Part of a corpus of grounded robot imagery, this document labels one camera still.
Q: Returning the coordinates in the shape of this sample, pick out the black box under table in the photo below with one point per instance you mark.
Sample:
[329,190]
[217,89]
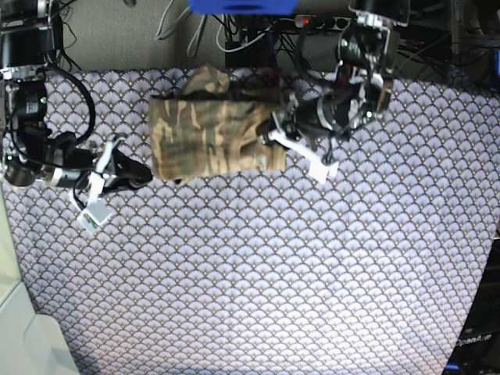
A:
[258,55]

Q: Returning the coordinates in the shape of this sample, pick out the camouflage T-shirt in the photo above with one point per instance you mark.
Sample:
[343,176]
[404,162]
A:
[212,128]

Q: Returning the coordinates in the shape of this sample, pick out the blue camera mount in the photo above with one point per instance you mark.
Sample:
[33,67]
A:
[243,7]

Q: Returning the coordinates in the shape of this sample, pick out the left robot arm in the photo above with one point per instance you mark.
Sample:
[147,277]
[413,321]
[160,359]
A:
[359,94]

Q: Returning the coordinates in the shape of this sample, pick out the black OpenArm case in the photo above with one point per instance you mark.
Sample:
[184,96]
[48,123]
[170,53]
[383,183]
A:
[477,349]

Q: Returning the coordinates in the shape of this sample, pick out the black power strip red switch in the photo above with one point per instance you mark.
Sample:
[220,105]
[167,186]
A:
[322,23]

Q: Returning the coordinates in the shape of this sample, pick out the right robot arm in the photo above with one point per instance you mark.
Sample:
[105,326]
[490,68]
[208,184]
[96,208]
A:
[31,35]

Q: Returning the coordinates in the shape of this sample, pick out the patterned blue tablecloth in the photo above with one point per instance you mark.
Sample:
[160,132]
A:
[373,272]

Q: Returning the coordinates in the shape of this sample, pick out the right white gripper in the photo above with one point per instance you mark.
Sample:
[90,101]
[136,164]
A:
[110,170]

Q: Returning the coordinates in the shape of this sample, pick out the white plastic bin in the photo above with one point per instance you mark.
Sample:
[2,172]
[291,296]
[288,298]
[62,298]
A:
[31,343]

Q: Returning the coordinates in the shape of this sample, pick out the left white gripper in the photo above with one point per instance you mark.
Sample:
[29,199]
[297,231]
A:
[301,127]

